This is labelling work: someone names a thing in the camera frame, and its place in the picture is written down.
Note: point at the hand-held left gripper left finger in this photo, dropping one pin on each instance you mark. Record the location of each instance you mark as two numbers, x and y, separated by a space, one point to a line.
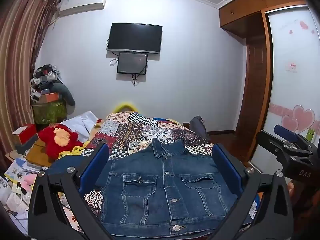
95 163

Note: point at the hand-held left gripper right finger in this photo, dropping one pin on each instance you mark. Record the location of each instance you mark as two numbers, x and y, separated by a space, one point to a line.
227 170

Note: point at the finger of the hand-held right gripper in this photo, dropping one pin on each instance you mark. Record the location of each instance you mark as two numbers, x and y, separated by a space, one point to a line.
285 131
275 146

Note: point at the blue denim jacket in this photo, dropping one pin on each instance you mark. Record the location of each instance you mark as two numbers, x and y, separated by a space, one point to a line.
155 192

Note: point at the person's right hand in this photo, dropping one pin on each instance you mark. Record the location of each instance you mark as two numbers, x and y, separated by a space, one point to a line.
291 190

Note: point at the green bottle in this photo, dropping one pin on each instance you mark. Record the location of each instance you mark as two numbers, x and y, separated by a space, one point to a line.
311 135

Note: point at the white cloth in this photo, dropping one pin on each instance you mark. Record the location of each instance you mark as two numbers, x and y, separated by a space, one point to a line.
78 123

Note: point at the red plush toy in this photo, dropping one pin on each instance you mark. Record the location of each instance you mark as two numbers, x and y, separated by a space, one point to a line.
53 142

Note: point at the patchwork patterned blanket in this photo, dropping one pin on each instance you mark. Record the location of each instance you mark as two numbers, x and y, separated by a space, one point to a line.
135 132

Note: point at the frosted heart-print sliding door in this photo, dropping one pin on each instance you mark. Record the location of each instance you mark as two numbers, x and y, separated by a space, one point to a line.
292 80

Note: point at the red white door sticker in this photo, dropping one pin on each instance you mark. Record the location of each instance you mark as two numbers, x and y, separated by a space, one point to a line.
291 67

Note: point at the pink cloth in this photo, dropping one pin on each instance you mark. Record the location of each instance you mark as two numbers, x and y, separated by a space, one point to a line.
29 179

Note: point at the green patterned box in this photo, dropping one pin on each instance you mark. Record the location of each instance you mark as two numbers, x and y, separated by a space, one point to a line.
48 112

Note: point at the stack of printed papers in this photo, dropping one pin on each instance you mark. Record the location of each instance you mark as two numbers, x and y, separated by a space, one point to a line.
22 168

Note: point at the red box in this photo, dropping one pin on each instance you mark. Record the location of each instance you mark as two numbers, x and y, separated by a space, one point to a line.
26 133

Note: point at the orange box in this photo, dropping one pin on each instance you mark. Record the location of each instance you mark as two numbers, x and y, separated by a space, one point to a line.
49 97

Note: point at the white paper bag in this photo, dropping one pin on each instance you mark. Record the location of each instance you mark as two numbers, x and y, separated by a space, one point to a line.
12 197

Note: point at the pile of dark clutter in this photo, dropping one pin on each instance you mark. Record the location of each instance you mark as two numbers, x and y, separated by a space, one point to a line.
43 77

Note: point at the wooden wardrobe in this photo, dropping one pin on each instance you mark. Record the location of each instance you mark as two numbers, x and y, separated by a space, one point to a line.
240 12

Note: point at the striped brown curtain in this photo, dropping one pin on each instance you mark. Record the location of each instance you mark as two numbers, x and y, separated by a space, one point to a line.
17 55

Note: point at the white air conditioner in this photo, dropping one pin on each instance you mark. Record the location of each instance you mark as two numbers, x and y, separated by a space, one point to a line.
80 3

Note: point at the small black wall monitor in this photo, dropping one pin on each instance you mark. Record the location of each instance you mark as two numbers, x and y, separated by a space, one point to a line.
132 63

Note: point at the black wall television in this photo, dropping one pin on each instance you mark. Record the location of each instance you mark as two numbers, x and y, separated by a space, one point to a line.
135 37

